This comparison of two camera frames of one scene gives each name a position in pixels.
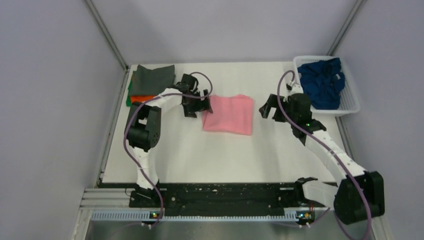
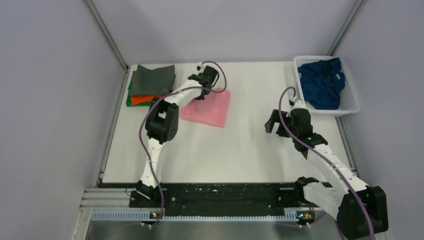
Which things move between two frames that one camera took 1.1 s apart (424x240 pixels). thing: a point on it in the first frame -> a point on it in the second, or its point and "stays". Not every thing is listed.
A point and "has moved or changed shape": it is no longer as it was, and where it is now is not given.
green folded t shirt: x=128 y=101 stays
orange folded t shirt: x=141 y=99 stays
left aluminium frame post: x=106 y=33 stays
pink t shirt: x=232 y=114 has moved or changed shape
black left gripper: x=202 y=105 -> x=201 y=97
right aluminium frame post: x=357 y=6 stays
